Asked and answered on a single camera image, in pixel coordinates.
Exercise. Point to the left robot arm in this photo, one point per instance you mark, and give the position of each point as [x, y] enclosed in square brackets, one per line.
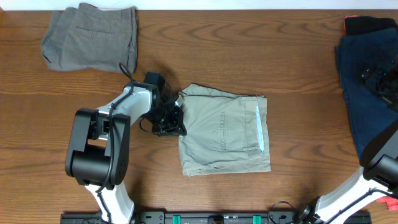
[98, 151]

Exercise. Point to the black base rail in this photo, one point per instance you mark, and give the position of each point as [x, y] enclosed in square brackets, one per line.
[205, 218]

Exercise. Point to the folded grey shorts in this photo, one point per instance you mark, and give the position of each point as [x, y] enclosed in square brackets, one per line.
[88, 37]

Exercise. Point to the red cloth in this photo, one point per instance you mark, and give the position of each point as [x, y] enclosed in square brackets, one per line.
[391, 203]

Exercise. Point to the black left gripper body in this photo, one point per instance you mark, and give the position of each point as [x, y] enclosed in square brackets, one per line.
[165, 121]

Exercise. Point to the light khaki shorts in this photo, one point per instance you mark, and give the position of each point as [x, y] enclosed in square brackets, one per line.
[226, 133]

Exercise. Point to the black garment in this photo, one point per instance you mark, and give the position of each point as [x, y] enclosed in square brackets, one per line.
[357, 25]

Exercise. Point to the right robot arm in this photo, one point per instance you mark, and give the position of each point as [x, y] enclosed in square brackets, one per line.
[377, 175]

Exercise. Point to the navy blue garment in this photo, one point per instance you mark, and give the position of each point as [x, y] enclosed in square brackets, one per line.
[368, 114]

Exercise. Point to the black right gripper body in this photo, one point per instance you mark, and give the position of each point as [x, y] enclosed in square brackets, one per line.
[384, 83]

